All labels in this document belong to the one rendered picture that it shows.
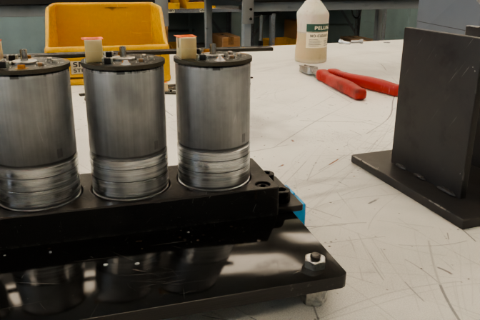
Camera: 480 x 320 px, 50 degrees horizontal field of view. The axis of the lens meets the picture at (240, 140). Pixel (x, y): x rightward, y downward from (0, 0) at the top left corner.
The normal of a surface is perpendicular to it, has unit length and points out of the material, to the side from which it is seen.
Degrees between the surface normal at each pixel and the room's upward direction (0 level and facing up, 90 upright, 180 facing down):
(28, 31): 90
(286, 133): 0
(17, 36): 90
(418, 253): 0
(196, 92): 90
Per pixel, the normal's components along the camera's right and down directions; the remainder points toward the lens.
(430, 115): -0.94, 0.10
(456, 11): -0.99, 0.03
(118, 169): -0.11, 0.30
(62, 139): 0.90, 0.14
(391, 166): 0.00, -0.95
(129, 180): 0.15, 0.30
